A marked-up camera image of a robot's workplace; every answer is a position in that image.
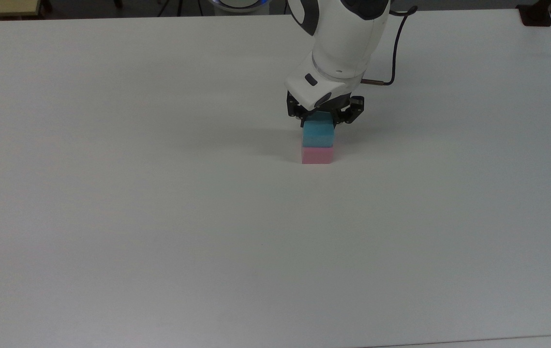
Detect pink foam cube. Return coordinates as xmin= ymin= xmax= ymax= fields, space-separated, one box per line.
xmin=301 ymin=146 xmax=335 ymax=165

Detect black tripod legs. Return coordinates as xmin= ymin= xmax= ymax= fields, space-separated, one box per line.
xmin=157 ymin=0 xmax=206 ymax=17

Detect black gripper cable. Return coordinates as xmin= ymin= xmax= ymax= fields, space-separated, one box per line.
xmin=360 ymin=5 xmax=419 ymax=88

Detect yellow wooden board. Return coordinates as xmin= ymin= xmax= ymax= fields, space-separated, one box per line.
xmin=0 ymin=0 xmax=45 ymax=20

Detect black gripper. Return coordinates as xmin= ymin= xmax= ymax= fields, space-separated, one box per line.
xmin=286 ymin=91 xmax=366 ymax=128

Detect blue foam cube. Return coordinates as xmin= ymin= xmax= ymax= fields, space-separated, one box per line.
xmin=302 ymin=112 xmax=337 ymax=148

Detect dark brown stand base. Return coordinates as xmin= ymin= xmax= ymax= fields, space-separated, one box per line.
xmin=516 ymin=0 xmax=551 ymax=27

